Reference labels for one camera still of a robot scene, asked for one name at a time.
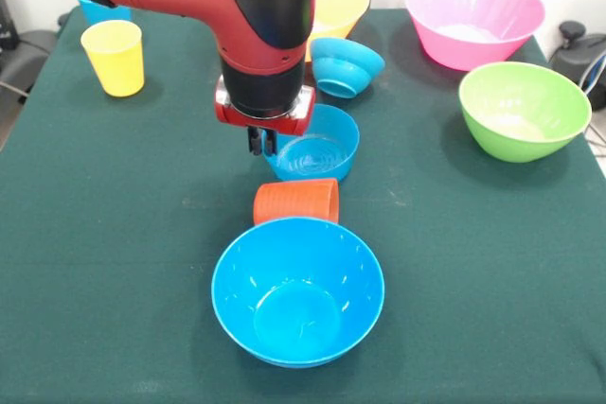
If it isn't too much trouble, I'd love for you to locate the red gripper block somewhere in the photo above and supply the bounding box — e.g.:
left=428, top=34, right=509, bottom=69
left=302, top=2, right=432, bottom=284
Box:
left=214, top=75, right=317, bottom=157

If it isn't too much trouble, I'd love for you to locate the medium translucent blue bowl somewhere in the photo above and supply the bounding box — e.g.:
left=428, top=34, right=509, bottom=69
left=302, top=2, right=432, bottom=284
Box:
left=261, top=103, right=361, bottom=184

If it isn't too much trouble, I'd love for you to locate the red-orange plastic cup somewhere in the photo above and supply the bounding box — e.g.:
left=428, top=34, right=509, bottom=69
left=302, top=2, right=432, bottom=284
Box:
left=253, top=177, right=341, bottom=227

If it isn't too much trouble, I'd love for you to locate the small cyan plastic bowl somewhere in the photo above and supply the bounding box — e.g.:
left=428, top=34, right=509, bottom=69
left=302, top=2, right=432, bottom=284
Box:
left=310, top=36, right=386, bottom=99

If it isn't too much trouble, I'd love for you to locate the large blue plastic bowl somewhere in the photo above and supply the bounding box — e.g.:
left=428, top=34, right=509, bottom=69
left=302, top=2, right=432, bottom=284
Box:
left=210, top=216, right=386, bottom=369

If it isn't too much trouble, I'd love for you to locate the orange plastic bowl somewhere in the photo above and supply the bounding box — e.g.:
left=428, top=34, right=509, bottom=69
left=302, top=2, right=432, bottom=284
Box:
left=304, top=0, right=371, bottom=63

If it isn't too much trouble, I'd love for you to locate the yellow plastic cup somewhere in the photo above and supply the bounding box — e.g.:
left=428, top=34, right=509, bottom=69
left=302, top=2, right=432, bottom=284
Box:
left=80, top=19, right=145, bottom=97

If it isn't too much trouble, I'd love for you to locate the dark green tablecloth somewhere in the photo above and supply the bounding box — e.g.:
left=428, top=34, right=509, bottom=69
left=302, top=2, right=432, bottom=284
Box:
left=0, top=5, right=606, bottom=404

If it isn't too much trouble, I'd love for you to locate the light blue plastic cup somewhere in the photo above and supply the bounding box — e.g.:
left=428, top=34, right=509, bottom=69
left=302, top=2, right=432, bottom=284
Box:
left=75, top=0, right=134, bottom=26

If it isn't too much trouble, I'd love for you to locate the magenta pink plastic bowl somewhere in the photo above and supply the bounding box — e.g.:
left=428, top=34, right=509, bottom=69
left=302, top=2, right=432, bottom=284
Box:
left=404, top=0, right=546, bottom=72

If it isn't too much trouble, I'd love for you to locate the lime green plastic bowl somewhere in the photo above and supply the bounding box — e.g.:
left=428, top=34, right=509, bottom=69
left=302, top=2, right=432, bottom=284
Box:
left=457, top=61, right=593, bottom=164

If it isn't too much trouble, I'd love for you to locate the gray pedestal foot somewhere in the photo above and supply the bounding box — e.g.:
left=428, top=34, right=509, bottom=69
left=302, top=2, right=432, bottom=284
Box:
left=0, top=27, right=62, bottom=93
left=548, top=20, right=606, bottom=110

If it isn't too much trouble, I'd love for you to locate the tangle of floor cables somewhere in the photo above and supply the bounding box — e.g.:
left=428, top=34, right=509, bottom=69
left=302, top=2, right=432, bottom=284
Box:
left=579, top=51, right=606, bottom=149

